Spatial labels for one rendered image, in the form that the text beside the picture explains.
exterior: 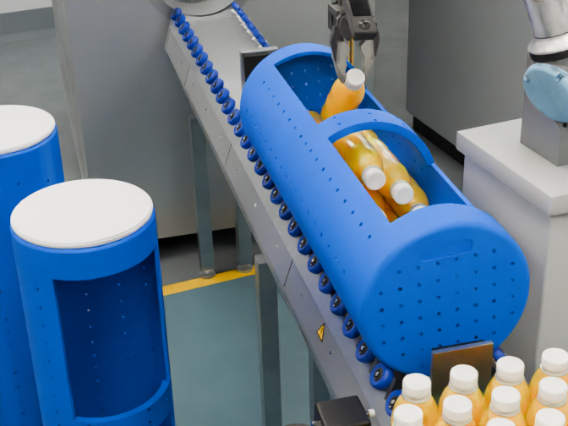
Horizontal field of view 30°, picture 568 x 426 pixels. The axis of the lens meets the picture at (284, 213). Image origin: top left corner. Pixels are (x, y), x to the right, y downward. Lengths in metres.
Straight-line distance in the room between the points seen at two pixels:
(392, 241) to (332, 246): 0.17
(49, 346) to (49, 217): 0.26
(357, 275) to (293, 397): 1.63
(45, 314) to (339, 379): 0.60
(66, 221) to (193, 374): 1.38
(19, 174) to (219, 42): 1.08
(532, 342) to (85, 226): 0.88
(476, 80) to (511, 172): 2.41
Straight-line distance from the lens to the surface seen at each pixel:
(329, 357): 1.94
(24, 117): 2.60
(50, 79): 5.85
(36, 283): 2.09
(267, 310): 2.77
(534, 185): 1.94
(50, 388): 2.24
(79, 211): 2.12
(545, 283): 2.01
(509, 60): 4.16
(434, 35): 4.64
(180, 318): 3.64
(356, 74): 2.17
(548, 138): 2.01
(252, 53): 2.78
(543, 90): 1.80
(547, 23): 1.76
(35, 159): 2.47
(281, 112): 2.13
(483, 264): 1.67
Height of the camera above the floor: 2.00
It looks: 28 degrees down
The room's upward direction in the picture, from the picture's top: 2 degrees counter-clockwise
